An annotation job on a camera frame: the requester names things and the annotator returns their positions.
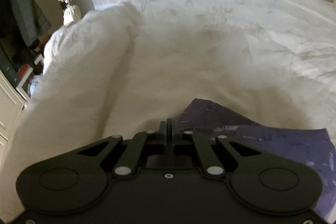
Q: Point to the white floral bed cover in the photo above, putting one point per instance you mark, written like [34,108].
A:
[125,68]

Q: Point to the white dresser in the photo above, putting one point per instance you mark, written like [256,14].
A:
[12,108]

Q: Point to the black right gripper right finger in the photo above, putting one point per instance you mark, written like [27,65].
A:
[190,150]

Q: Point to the grey hanging coat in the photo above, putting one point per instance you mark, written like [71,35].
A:
[31,21]

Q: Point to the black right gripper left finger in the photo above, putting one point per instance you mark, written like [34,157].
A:
[138,149]

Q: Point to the purple patterned hooded jacket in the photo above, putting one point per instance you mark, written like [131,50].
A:
[309,147]

